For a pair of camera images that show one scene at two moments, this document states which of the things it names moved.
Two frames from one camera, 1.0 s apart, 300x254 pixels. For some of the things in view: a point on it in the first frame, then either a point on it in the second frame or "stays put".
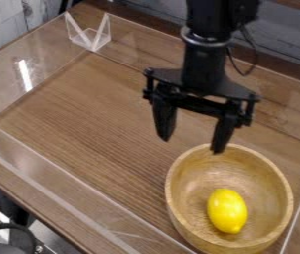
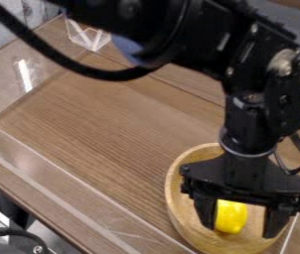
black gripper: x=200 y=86 -> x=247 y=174
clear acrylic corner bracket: x=93 y=39 stays put
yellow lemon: x=227 y=210 stays put
